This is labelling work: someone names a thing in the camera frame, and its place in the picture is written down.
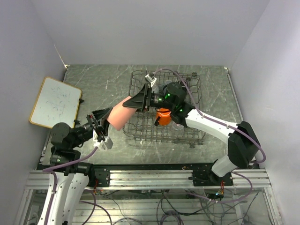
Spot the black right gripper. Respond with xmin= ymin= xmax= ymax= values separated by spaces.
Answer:
xmin=123 ymin=83 xmax=175 ymax=113

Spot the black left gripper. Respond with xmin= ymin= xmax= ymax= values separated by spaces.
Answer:
xmin=69 ymin=105 xmax=113 ymax=148

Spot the pink plastic cup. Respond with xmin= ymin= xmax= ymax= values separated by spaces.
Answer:
xmin=107 ymin=96 xmax=136 ymax=131

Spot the orange mug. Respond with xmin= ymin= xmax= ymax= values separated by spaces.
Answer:
xmin=154 ymin=108 xmax=171 ymax=126

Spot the black glossy mug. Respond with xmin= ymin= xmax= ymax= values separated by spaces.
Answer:
xmin=178 ymin=80 xmax=188 ymax=89

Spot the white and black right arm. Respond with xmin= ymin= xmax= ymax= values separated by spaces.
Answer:
xmin=123 ymin=82 xmax=260 ymax=186

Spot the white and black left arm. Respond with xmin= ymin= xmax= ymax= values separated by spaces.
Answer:
xmin=38 ymin=108 xmax=113 ymax=225

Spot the clear glass cup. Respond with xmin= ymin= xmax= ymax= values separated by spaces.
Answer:
xmin=171 ymin=121 xmax=184 ymax=131

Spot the yellow framed whiteboard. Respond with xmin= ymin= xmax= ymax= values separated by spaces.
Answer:
xmin=29 ymin=77 xmax=82 ymax=128

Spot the grey wire dish rack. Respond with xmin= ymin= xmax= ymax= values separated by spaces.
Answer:
xmin=123 ymin=70 xmax=206 ymax=148

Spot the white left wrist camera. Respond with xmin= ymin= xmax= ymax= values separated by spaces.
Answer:
xmin=92 ymin=131 xmax=113 ymax=150

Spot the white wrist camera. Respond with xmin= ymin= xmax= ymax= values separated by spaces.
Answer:
xmin=145 ymin=73 xmax=157 ymax=88
xmin=92 ymin=131 xmax=113 ymax=150

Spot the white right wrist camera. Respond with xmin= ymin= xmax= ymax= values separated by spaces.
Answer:
xmin=145 ymin=73 xmax=157 ymax=88

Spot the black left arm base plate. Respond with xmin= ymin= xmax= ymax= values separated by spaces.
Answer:
xmin=67 ymin=164 xmax=111 ymax=188

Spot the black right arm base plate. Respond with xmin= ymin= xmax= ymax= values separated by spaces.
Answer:
xmin=188 ymin=168 xmax=233 ymax=187

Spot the aluminium mounting rail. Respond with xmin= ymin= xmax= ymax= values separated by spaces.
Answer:
xmin=25 ymin=170 xmax=272 ymax=190

